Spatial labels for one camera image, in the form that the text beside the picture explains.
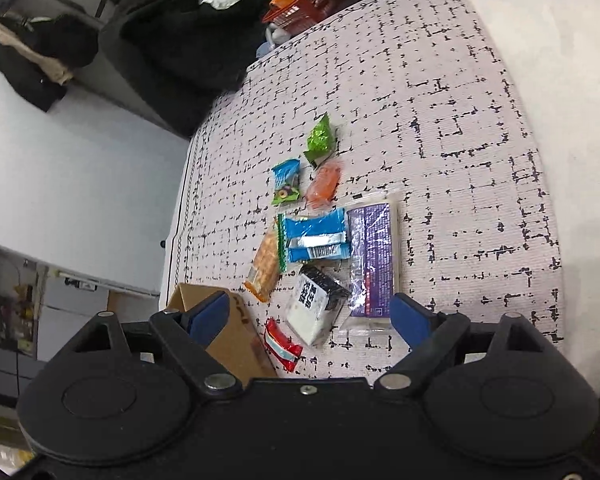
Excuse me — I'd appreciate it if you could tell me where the white low cabinet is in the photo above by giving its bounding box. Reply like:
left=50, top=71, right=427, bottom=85
left=35, top=265, right=162, bottom=363

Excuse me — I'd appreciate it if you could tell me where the red candy packet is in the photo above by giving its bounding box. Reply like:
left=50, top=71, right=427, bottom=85
left=263, top=318, right=304, bottom=374

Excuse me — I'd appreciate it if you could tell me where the dark shelf unit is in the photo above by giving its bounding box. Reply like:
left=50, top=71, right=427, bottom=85
left=0, top=242, right=43, bottom=358

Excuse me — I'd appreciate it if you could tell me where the white and black snack packet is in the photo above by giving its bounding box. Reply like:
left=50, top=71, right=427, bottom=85
left=285, top=264, right=352, bottom=348

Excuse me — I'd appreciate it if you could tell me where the orange translucent snack packet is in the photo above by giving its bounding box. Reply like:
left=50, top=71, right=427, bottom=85
left=305, top=160, right=342, bottom=211

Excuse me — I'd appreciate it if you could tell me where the black clothing pile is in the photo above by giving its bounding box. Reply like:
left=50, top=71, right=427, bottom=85
left=117, top=0, right=293, bottom=93

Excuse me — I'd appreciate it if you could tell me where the white bed sheet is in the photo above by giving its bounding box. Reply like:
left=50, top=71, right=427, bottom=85
left=447, top=0, right=600, bottom=398

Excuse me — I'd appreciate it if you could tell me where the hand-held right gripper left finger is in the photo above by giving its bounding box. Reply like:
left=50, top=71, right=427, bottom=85
left=70, top=290, right=243, bottom=402

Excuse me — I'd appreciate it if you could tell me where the large purple snack packet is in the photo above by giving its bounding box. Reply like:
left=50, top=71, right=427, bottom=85
left=339, top=192, right=402, bottom=332

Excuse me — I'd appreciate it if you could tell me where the green-edged cracker packet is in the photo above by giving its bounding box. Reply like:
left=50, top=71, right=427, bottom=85
left=276, top=212, right=289, bottom=275

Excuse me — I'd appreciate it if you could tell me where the black bag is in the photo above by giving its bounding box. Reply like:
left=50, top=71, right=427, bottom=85
left=0, top=12, right=100, bottom=112

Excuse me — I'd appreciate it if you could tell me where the patterned bed blanket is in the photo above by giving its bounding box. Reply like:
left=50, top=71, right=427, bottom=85
left=159, top=0, right=566, bottom=386

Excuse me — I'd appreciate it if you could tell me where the brown cardboard box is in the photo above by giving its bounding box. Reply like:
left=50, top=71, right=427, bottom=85
left=164, top=282, right=281, bottom=382

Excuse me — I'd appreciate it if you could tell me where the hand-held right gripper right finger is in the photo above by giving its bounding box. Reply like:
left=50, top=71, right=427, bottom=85
left=372, top=292, right=556, bottom=401

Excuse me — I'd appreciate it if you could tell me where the orange-edged cracker packet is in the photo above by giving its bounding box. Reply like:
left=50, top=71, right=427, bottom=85
left=243, top=219, right=282, bottom=304

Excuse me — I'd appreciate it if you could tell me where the blue wafer packet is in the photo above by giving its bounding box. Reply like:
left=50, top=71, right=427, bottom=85
left=284, top=207, right=352, bottom=264

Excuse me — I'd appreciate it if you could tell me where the clear plastic bag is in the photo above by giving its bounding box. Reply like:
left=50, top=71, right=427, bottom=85
left=256, top=24, right=292, bottom=59

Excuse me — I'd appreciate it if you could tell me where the blue and green snack packet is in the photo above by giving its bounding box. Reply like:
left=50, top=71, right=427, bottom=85
left=271, top=158, right=302, bottom=207

